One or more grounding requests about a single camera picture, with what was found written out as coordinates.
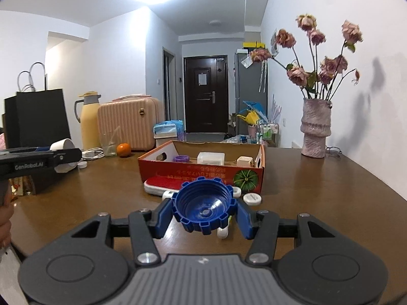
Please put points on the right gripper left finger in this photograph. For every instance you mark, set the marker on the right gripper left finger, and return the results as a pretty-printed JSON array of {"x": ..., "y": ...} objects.
[{"x": 144, "y": 228}]

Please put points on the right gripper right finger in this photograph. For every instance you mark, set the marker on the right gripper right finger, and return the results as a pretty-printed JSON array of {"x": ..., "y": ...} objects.
[{"x": 261, "y": 227}]

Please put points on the blue plastic lid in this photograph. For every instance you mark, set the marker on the blue plastic lid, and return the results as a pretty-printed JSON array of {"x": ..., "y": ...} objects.
[{"x": 204, "y": 205}]

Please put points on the beige plug adapter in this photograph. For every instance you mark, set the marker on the beige plug adapter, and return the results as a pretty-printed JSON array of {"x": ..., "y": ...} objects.
[{"x": 245, "y": 161}]

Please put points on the purple plastic lid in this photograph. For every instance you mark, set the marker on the purple plastic lid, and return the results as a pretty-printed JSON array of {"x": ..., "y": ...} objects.
[{"x": 181, "y": 158}]

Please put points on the person's left hand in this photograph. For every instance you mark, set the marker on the person's left hand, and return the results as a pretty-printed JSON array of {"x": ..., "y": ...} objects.
[{"x": 7, "y": 210}]

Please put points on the white round cap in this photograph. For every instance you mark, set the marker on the white round cap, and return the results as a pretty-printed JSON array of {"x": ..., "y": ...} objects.
[{"x": 252, "y": 199}]

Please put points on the white pump bottle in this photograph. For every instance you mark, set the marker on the white pump bottle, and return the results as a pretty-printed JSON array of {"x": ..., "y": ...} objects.
[{"x": 168, "y": 194}]

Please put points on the green spray bottle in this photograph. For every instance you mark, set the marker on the green spray bottle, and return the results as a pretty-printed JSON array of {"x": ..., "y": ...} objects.
[{"x": 222, "y": 233}]

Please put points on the red white lint brush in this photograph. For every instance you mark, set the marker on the red white lint brush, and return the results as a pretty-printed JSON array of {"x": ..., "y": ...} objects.
[{"x": 157, "y": 185}]

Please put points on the black paper bag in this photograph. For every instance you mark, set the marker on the black paper bag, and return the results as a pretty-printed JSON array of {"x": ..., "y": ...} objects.
[{"x": 35, "y": 120}]

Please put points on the red cardboard box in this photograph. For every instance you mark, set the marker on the red cardboard box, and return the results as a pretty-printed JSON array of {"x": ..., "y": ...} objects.
[{"x": 159, "y": 162}]

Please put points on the yellow thermos jug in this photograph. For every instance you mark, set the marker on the yellow thermos jug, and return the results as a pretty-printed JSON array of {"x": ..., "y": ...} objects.
[{"x": 85, "y": 110}]

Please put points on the orange fruit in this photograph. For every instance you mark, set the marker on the orange fruit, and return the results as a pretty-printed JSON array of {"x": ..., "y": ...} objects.
[{"x": 123, "y": 150}]

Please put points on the white storage bin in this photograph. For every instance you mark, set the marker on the white storage bin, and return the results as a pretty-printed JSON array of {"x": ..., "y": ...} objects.
[{"x": 164, "y": 139}]

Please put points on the white rectangular box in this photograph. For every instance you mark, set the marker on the white rectangular box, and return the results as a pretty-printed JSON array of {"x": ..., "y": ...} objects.
[{"x": 211, "y": 158}]

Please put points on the clear glass cup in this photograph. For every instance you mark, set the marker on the clear glass cup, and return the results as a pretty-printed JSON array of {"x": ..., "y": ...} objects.
[{"x": 110, "y": 140}]

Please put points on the blue tissue pack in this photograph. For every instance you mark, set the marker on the blue tissue pack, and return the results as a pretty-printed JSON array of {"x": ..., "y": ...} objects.
[{"x": 169, "y": 126}]

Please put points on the pink ribbed suitcase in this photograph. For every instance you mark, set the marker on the pink ribbed suitcase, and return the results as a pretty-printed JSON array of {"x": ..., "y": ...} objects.
[{"x": 134, "y": 117}]

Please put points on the yellow watering can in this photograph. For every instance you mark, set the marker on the yellow watering can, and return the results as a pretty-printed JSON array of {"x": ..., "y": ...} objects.
[{"x": 251, "y": 118}]

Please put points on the pink textured vase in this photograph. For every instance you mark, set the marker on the pink textured vase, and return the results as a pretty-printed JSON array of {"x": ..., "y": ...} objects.
[{"x": 315, "y": 126}]

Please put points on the grey refrigerator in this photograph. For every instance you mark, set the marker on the grey refrigerator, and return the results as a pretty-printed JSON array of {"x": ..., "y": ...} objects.
[{"x": 250, "y": 85}]

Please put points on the dark entrance door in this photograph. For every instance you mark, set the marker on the dark entrance door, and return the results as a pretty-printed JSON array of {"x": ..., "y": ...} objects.
[{"x": 206, "y": 94}]

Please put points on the dried pink rose bouquet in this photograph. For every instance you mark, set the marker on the dried pink rose bouquet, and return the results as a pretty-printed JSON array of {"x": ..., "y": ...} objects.
[{"x": 327, "y": 74}]

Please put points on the yellow box on refrigerator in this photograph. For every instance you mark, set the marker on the yellow box on refrigerator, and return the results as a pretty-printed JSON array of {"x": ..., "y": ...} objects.
[{"x": 253, "y": 45}]

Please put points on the white charger with cable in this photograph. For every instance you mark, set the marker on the white charger with cable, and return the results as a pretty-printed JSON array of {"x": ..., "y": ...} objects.
[{"x": 94, "y": 153}]

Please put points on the small wire shelf rack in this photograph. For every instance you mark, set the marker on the small wire shelf rack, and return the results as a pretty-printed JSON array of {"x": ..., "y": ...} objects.
[{"x": 267, "y": 134}]

